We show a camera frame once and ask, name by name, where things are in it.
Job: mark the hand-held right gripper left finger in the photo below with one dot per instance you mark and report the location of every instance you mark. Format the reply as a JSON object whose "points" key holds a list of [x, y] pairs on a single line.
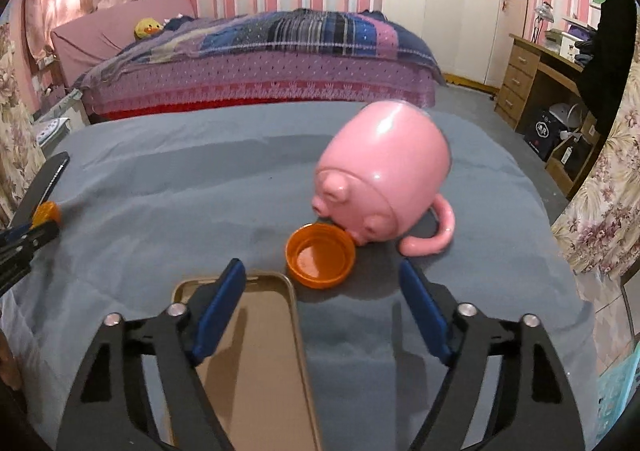
{"points": [[220, 311]]}

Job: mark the white box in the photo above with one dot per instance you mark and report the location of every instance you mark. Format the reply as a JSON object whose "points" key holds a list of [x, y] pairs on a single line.
{"points": [[565, 46]]}

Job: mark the dark cloth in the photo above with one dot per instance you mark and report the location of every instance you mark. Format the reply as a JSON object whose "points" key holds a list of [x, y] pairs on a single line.
{"points": [[610, 61]]}

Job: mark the wooden desk with drawers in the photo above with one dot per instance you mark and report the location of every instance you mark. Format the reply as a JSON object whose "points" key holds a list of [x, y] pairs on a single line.
{"points": [[520, 76]]}

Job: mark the grey table cloth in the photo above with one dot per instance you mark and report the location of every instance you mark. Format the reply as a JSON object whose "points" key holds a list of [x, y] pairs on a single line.
{"points": [[175, 191]]}

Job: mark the small orange cap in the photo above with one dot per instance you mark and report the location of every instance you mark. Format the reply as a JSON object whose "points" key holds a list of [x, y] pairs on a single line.
{"points": [[46, 215]]}

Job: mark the bed with purple sheet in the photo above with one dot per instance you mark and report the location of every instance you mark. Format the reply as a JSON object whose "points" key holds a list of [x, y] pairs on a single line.
{"points": [[250, 81]]}

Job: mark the light blue plastic basket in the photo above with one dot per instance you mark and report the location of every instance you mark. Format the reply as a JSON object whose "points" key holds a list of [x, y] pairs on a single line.
{"points": [[617, 386]]}

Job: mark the plaid blue blanket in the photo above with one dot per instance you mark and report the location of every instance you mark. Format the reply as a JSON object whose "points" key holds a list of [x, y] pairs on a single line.
{"points": [[300, 36]]}

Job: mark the black box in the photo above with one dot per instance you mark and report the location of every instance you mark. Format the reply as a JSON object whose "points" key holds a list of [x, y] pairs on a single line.
{"points": [[542, 136]]}

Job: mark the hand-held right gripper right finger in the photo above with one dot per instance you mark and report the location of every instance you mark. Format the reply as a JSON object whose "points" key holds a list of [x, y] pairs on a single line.
{"points": [[425, 311]]}

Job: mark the pink pig cup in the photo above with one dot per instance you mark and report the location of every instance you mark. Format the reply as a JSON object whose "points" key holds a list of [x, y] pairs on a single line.
{"points": [[390, 166]]}

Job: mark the yellow duck plush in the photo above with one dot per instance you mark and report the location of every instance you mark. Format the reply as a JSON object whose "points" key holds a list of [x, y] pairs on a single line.
{"points": [[149, 28]]}

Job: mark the orange plastic lid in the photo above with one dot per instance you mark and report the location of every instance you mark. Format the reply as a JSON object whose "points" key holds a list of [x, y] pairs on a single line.
{"points": [[320, 261]]}

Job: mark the white wardrobe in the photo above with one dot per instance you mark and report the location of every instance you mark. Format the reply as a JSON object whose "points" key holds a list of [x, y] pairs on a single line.
{"points": [[450, 21]]}

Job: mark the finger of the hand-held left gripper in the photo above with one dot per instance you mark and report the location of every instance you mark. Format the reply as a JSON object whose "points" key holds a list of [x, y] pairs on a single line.
{"points": [[45, 181], [22, 246]]}

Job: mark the desk lamp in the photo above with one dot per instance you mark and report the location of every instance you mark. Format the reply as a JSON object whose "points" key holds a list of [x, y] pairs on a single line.
{"points": [[542, 16]]}

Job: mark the floral curtain with blue top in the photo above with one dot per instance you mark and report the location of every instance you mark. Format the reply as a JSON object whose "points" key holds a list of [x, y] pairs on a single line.
{"points": [[600, 211]]}

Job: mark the gold rectangular tin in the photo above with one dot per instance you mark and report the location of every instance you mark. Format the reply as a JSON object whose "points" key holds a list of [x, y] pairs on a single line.
{"points": [[265, 356]]}

